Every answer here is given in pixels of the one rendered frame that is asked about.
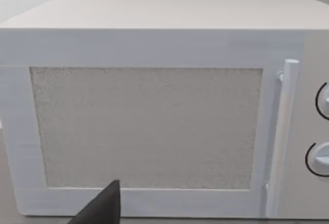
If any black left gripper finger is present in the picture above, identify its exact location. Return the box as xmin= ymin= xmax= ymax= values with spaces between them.
xmin=67 ymin=179 xmax=121 ymax=224

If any pale microwave door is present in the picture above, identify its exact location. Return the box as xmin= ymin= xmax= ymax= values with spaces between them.
xmin=0 ymin=64 xmax=283 ymax=217

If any pale microwave oven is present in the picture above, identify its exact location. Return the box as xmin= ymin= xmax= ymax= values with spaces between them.
xmin=0 ymin=0 xmax=329 ymax=220

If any pale microwave knob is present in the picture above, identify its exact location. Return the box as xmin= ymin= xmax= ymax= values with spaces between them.
xmin=315 ymin=82 xmax=329 ymax=121
xmin=305 ymin=141 xmax=329 ymax=177

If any pale microwave door handle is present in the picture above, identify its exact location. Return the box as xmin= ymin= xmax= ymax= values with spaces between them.
xmin=264 ymin=59 xmax=300 ymax=216

